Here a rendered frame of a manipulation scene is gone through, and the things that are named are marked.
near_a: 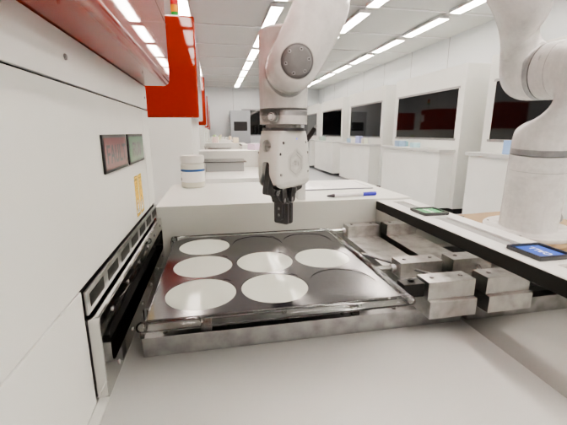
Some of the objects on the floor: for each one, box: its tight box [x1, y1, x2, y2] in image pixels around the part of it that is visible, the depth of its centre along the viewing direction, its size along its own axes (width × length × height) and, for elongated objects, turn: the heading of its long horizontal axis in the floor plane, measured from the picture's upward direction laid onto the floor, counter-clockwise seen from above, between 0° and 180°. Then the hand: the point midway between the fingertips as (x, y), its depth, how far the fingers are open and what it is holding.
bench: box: [339, 85, 397, 187], centre depth 766 cm, size 108×180×200 cm, turn 11°
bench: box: [314, 97, 350, 175], centre depth 976 cm, size 108×180×200 cm, turn 11°
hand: (283, 212), depth 65 cm, fingers closed
